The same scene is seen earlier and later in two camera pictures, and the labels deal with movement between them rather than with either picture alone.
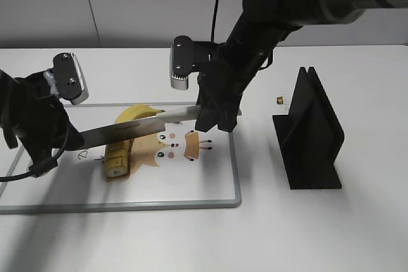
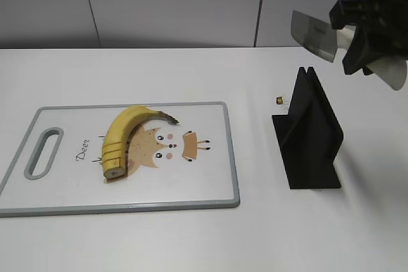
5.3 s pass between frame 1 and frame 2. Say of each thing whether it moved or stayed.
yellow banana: stayed
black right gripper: moved
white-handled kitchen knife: moved
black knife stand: stayed
